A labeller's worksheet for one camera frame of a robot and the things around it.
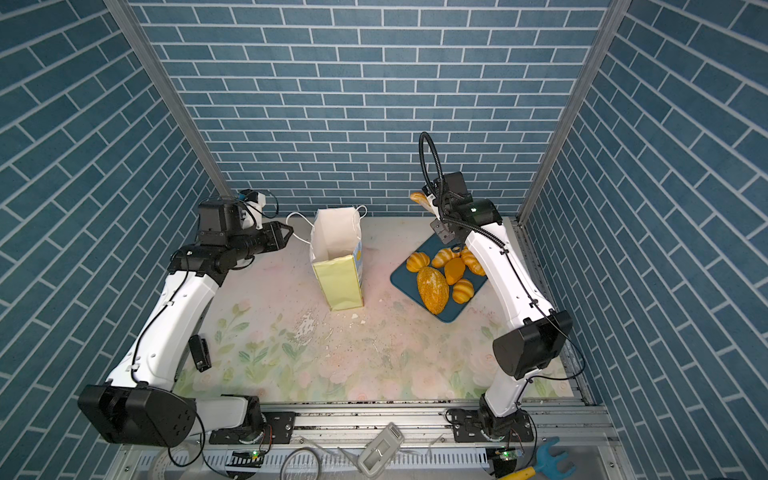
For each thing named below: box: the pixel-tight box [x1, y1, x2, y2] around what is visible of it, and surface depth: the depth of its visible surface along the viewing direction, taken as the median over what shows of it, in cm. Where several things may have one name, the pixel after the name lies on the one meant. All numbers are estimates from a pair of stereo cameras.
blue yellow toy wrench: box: [499, 436, 577, 480], surface depth 69 cm
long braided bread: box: [410, 192, 435, 214], surface depth 90 cm
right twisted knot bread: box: [460, 245, 486, 276], surface depth 104 cm
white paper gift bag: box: [286, 205, 368, 311], surface depth 88 cm
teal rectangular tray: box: [390, 233, 488, 323], surface depth 100 cm
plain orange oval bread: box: [444, 257, 466, 286], surface depth 102 cm
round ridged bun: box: [406, 252, 431, 273], surface depth 106 cm
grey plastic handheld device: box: [358, 422, 405, 479], surface depth 70 cm
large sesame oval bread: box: [417, 266, 450, 315], surface depth 96 cm
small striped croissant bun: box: [452, 278, 475, 305], surface depth 98 cm
